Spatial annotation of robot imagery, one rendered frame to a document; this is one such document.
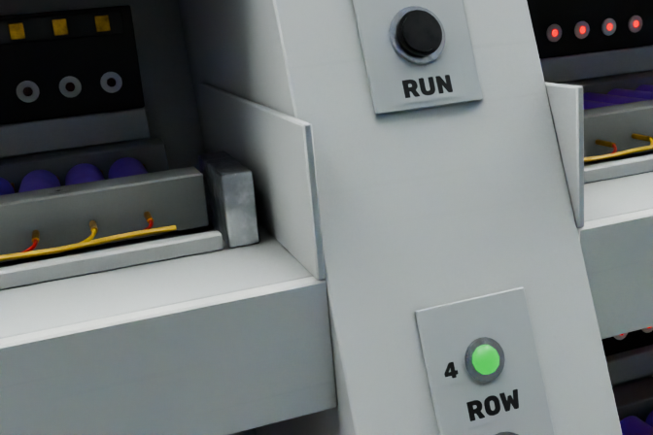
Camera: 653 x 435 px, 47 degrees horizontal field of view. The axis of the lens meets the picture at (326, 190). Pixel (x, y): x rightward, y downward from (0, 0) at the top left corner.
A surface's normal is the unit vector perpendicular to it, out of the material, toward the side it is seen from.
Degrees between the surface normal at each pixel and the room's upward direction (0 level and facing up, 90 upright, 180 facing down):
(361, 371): 90
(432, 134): 90
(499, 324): 90
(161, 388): 110
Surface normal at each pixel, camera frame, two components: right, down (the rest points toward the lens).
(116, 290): -0.09, -0.97
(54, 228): 0.34, 0.19
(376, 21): 0.28, -0.14
